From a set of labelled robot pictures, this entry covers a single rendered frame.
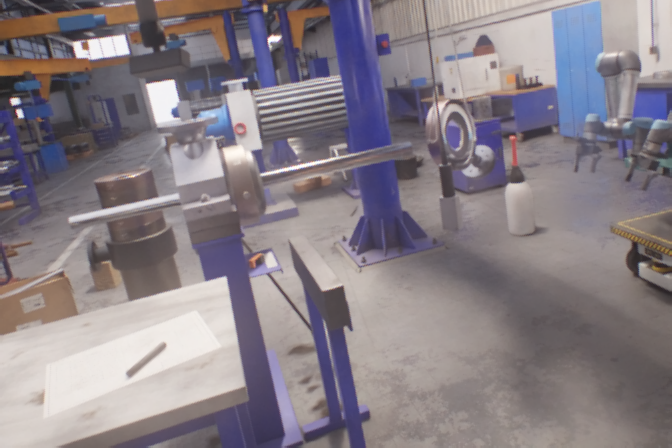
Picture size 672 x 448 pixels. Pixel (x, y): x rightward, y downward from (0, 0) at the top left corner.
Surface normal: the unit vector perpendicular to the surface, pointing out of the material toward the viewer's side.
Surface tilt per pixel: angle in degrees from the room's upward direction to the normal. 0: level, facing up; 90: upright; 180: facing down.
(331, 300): 90
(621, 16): 90
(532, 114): 90
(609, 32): 90
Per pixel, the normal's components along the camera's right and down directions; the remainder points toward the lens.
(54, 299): 0.58, 0.09
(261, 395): 0.29, 0.17
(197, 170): 0.08, -0.56
